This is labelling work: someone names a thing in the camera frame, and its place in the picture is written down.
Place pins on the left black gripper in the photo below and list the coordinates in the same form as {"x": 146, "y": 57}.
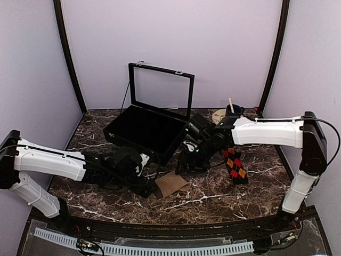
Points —
{"x": 146, "y": 191}

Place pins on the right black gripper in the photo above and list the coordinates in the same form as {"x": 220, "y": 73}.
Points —
{"x": 185, "y": 160}

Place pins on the brown ribbed sock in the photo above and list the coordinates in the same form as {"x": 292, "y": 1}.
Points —
{"x": 169, "y": 184}

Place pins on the argyle patterned sock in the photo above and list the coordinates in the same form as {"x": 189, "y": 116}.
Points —
{"x": 234, "y": 166}

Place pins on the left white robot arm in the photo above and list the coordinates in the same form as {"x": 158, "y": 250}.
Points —
{"x": 19, "y": 157}

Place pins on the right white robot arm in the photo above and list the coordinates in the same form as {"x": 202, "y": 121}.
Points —
{"x": 302, "y": 132}

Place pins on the beige patterned saucer plate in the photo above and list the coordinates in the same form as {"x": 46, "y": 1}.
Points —
{"x": 218, "y": 115}

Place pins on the wooden stick in mug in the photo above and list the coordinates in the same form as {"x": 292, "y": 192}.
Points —
{"x": 231, "y": 106}

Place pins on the dark blue mug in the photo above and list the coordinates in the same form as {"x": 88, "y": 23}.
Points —
{"x": 238, "y": 111}

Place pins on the black display box with lid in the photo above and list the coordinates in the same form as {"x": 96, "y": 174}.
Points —
{"x": 161, "y": 101}

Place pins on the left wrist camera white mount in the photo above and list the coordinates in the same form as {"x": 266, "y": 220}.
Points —
{"x": 141, "y": 164}

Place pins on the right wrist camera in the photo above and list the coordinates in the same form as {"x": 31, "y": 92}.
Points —
{"x": 200, "y": 128}

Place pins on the black front rail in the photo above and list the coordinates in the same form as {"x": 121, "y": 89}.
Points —
{"x": 248, "y": 228}

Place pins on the white slotted cable duct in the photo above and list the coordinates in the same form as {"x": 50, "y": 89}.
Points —
{"x": 142, "y": 247}

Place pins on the right black corner post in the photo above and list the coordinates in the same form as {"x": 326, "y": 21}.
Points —
{"x": 275, "y": 56}

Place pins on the black corner post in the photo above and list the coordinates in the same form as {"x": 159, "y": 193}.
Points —
{"x": 67, "y": 55}
{"x": 275, "y": 56}

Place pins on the left black corner post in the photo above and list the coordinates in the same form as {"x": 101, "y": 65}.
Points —
{"x": 67, "y": 55}

